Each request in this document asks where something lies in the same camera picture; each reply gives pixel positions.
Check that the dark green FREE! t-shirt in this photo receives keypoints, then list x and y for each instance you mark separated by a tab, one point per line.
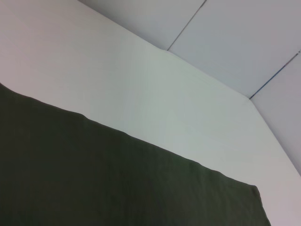
94	176

